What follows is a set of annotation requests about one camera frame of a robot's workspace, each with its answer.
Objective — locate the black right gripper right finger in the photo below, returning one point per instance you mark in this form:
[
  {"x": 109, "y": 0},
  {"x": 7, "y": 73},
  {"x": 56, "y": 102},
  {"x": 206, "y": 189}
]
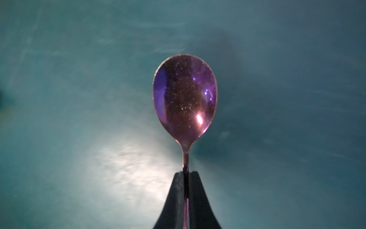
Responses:
[{"x": 201, "y": 215}]

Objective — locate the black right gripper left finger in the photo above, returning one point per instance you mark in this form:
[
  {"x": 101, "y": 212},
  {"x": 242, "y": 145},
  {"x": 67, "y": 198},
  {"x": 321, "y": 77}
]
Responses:
[{"x": 172, "y": 215}]

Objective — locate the purple spoon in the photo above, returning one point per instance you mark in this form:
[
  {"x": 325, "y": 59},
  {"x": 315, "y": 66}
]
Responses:
[{"x": 185, "y": 100}]

